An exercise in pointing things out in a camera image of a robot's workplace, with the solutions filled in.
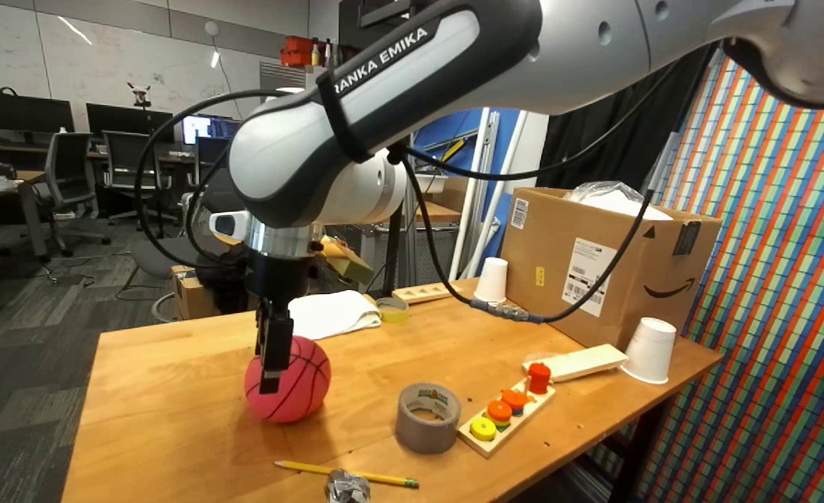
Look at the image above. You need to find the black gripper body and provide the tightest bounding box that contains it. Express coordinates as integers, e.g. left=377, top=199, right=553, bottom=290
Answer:
left=246, top=248, right=310, bottom=321

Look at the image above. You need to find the pink basketball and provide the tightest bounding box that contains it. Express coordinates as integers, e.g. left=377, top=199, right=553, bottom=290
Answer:
left=243, top=335, right=333, bottom=428

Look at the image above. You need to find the white cloth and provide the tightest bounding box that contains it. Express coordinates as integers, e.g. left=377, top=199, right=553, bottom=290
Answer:
left=282, top=287, right=384, bottom=345

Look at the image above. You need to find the small cardboard box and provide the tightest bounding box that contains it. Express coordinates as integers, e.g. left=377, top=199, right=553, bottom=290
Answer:
left=168, top=264, right=222, bottom=321

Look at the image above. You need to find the yellow pencil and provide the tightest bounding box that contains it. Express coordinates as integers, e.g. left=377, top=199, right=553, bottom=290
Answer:
left=273, top=459, right=421, bottom=493

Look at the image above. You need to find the white power strip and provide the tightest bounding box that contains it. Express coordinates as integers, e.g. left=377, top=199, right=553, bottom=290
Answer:
left=377, top=279, right=456, bottom=310

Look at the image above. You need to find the small metal clip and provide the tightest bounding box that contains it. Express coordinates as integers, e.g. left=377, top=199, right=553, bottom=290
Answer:
left=324, top=466, right=377, bottom=503

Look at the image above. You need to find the grey office chair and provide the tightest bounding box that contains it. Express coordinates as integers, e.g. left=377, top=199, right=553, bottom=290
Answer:
left=41, top=128, right=115, bottom=261
left=99, top=128, right=168, bottom=238

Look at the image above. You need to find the white paper cup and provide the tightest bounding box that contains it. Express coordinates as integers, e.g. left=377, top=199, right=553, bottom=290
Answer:
left=616, top=315, right=678, bottom=388
left=472, top=254, right=511, bottom=307

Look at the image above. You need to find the black computer monitor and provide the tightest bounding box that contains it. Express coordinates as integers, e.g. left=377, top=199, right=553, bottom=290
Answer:
left=0, top=85, right=76, bottom=149
left=83, top=102, right=175, bottom=145

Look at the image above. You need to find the orange container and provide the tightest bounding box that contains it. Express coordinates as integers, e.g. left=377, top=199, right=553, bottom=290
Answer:
left=280, top=37, right=314, bottom=72

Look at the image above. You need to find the red cylinder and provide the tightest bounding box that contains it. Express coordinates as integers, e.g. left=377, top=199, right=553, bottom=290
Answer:
left=524, top=361, right=553, bottom=398

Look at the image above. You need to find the white rectangular block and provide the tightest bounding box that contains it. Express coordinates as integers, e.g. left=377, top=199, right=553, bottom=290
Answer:
left=520, top=342, right=627, bottom=385

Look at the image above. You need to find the large cardboard box black smile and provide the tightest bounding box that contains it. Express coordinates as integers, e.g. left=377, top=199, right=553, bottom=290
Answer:
left=499, top=184, right=724, bottom=353

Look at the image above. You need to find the white plastic wrap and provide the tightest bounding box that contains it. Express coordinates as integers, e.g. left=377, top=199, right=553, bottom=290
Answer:
left=560, top=180, right=675, bottom=224

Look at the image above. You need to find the black curtain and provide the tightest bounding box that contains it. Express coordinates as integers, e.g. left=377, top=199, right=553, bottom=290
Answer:
left=532, top=46, right=717, bottom=197

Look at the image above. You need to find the grey duct tape roll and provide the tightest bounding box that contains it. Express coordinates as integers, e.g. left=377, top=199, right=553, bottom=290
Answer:
left=391, top=381, right=464, bottom=456

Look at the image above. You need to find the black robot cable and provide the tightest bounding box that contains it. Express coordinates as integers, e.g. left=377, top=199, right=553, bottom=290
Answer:
left=132, top=88, right=294, bottom=273
left=397, top=54, right=711, bottom=326

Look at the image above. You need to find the yellow-green ring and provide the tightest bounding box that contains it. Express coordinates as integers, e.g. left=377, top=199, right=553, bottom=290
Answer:
left=465, top=417, right=499, bottom=444

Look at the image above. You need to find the orange ring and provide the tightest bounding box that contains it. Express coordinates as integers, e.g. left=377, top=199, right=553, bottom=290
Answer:
left=499, top=388, right=530, bottom=417
left=482, top=399, right=516, bottom=430

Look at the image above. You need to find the colourful woven wall panel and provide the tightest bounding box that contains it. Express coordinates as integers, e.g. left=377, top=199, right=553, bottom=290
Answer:
left=602, top=46, right=824, bottom=503

